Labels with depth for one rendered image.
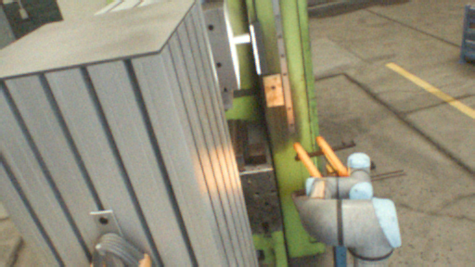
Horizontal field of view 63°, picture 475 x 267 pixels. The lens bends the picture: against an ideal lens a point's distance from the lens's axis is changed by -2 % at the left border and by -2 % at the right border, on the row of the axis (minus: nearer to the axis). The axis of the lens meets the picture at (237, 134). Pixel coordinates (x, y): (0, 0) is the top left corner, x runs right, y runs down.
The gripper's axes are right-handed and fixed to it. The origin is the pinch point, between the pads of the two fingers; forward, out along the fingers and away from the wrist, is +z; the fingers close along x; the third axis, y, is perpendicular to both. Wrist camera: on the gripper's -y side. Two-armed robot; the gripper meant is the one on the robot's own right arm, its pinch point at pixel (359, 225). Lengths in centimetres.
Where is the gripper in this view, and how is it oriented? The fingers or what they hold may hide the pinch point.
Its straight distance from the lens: 171.9
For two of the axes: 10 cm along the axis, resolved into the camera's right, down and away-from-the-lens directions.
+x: 9.8, -1.2, -1.4
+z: 1.8, 8.5, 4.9
